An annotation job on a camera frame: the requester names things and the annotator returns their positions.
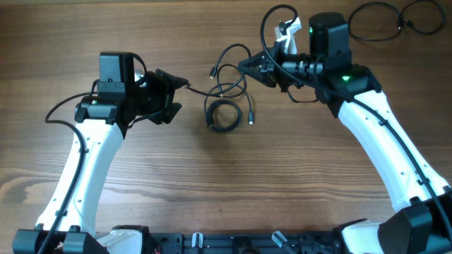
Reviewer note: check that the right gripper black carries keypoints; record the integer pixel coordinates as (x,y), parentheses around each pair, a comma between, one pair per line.
(268,75)

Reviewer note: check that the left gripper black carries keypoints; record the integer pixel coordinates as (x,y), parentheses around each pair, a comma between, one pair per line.
(163,85)

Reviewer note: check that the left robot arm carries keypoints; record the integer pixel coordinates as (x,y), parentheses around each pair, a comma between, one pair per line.
(121,239)

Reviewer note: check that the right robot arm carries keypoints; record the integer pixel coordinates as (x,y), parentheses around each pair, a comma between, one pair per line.
(421,198)

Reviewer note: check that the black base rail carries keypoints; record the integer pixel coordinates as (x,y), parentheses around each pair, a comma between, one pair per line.
(305,242)

